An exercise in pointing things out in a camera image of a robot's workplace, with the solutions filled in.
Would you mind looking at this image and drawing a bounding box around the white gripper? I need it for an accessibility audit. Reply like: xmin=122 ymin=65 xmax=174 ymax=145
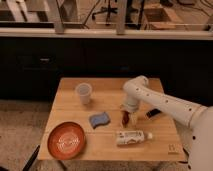
xmin=122 ymin=96 xmax=140 ymax=126

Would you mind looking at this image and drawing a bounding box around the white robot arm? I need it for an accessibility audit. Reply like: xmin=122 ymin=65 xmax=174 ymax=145
xmin=123 ymin=76 xmax=213 ymax=171

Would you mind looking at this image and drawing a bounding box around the white ceramic cup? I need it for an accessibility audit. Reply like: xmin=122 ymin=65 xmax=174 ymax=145
xmin=75 ymin=83 xmax=92 ymax=105

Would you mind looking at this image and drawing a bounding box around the white tube bottle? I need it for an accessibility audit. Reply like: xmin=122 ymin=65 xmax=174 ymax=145
xmin=116 ymin=130 xmax=153 ymax=145

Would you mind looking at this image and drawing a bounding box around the black rectangular block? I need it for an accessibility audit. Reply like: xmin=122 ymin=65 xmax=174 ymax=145
xmin=146 ymin=109 xmax=161 ymax=118

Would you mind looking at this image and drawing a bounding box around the blue sponge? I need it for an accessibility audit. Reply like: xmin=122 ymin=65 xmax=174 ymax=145
xmin=89 ymin=112 xmax=110 ymax=129

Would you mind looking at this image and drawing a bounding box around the wooden table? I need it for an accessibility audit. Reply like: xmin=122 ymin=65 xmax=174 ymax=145
xmin=38 ymin=78 xmax=185 ymax=161

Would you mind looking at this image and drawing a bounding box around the cardboard box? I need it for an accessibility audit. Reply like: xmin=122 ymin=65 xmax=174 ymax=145
xmin=144 ymin=4 xmax=183 ymax=30

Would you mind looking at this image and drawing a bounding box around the black office chair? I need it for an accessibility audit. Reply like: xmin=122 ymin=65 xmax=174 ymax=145
xmin=92 ymin=0 xmax=118 ymax=25

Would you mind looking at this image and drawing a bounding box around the dark cabinet counter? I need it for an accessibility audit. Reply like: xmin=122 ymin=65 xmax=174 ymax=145
xmin=0 ymin=28 xmax=213 ymax=105

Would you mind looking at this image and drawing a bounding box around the black cable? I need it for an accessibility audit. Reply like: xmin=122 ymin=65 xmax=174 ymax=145
xmin=179 ymin=148 xmax=193 ymax=168

